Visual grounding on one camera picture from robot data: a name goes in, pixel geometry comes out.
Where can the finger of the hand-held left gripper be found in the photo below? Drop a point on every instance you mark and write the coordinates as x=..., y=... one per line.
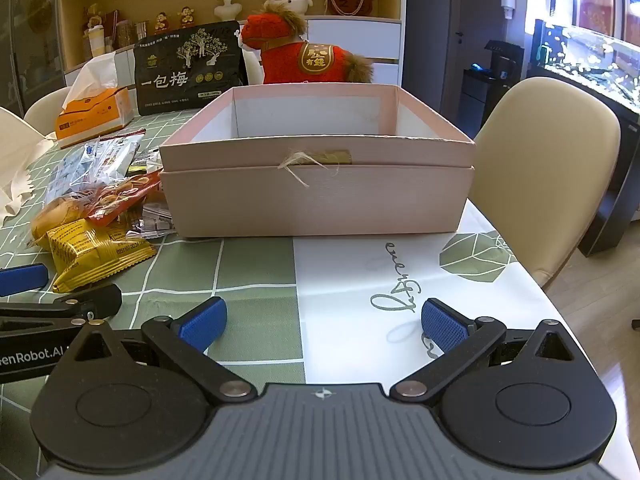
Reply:
x=95, y=300
x=22, y=280

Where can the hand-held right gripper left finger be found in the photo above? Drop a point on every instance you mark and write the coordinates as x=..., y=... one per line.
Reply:
x=202, y=324

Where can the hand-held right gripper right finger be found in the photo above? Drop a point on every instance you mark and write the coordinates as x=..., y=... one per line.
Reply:
x=445, y=327

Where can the yellow snack packet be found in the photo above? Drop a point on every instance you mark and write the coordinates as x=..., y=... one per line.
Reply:
x=95, y=255

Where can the pink cardboard box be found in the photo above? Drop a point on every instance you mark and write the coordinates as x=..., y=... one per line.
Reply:
x=320, y=200

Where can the bread bun in clear packet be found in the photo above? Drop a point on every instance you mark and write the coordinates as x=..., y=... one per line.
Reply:
x=52, y=217

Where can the small clear dark packet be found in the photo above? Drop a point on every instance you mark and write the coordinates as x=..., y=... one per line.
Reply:
x=155, y=220

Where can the red snack packet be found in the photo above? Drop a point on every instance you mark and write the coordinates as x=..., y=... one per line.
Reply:
x=117, y=195

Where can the crumpled white tissue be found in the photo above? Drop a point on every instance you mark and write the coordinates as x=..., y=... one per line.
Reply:
x=15, y=165

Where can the small beige chair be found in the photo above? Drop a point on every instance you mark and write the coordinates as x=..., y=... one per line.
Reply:
x=47, y=110

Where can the orange tissue box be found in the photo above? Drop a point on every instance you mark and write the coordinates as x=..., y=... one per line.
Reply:
x=90, y=115

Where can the large beige chair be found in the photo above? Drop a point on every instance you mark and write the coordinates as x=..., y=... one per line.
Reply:
x=545, y=160

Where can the black snack bag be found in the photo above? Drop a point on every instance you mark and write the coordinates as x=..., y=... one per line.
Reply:
x=185, y=70

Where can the black water dispenser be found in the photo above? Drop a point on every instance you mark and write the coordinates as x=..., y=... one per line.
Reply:
x=495, y=85

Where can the yellow drink bottle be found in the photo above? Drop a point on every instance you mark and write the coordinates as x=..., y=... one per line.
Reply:
x=97, y=42

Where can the golden monkey figurine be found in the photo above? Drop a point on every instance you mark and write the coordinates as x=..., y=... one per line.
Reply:
x=187, y=17
x=161, y=24

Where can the red plush horse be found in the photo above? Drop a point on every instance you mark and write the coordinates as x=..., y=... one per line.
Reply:
x=310, y=60

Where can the lit fish tank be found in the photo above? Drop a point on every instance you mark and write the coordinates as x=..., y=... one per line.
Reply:
x=590, y=60

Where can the wooden shelf cabinet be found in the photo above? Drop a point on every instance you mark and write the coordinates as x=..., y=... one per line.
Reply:
x=360, y=35

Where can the white vase with plant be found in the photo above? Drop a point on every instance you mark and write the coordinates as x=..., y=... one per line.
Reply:
x=227, y=10

